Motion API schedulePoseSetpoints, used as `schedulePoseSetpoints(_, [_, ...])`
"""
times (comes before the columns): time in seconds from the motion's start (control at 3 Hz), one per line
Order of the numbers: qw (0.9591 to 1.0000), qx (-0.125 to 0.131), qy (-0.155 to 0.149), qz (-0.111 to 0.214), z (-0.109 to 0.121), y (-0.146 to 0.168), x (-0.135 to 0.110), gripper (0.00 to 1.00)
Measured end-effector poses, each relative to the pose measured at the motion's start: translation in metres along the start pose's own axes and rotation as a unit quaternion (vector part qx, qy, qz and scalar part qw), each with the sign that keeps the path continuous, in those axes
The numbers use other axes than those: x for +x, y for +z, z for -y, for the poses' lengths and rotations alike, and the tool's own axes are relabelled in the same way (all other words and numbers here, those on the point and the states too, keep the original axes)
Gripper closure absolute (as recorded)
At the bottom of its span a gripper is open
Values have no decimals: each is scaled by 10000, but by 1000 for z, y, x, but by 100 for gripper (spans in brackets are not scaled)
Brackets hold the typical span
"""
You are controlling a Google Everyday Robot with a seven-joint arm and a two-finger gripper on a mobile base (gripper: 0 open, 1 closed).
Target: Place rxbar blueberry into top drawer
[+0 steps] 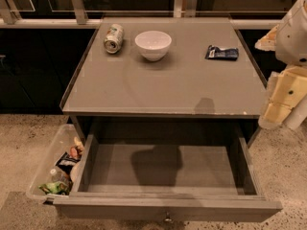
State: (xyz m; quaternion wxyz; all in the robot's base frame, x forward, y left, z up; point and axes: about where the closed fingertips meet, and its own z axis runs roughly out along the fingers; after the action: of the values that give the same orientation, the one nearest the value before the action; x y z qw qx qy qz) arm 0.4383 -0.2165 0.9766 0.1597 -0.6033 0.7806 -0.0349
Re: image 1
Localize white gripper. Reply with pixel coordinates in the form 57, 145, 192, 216
255, 25, 307, 130

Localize blue rxbar blueberry wrapper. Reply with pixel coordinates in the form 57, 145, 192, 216
205, 45, 239, 60

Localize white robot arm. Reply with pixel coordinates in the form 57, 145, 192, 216
255, 0, 307, 129

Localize grey cabinet with glass top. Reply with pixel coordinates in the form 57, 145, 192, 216
59, 16, 269, 146

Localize metal drawer knob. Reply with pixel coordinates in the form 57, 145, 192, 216
163, 212, 173, 223

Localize grey open top drawer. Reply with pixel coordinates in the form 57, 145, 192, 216
57, 136, 282, 222

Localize white ceramic bowl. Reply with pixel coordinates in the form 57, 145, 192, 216
134, 31, 172, 61

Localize green white soda can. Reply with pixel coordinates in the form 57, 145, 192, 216
104, 24, 124, 54

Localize red snack packet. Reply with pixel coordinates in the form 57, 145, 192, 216
69, 147, 81, 160

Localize black snack packet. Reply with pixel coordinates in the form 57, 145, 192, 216
56, 152, 79, 174

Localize clear plastic bottle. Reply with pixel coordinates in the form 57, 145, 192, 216
50, 169, 69, 184

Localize clear plastic bin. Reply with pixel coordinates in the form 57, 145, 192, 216
26, 125, 84, 206

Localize green snack bag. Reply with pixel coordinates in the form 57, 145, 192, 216
38, 181, 69, 196

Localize metal railing frame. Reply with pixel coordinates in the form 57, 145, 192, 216
0, 0, 307, 30

